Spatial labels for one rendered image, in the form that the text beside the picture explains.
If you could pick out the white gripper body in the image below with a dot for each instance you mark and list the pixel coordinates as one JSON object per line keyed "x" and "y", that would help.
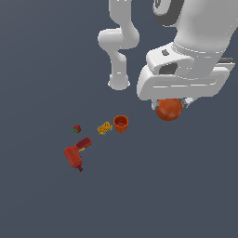
{"x": 182, "y": 82}

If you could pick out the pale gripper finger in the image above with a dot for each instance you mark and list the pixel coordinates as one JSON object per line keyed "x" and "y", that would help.
{"x": 154, "y": 104}
{"x": 188, "y": 102}

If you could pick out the orange ball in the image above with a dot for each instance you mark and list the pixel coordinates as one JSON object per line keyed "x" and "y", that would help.
{"x": 169, "y": 109}

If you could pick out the orange cup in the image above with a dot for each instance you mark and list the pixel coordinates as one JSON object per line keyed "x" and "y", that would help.
{"x": 121, "y": 123}

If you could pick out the yellow patterned box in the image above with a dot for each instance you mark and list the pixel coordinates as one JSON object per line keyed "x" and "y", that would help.
{"x": 104, "y": 128}

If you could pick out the small red strawberry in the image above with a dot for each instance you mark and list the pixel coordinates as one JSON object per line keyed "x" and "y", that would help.
{"x": 76, "y": 128}

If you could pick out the red power drill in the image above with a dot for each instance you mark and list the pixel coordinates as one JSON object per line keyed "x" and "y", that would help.
{"x": 76, "y": 154}

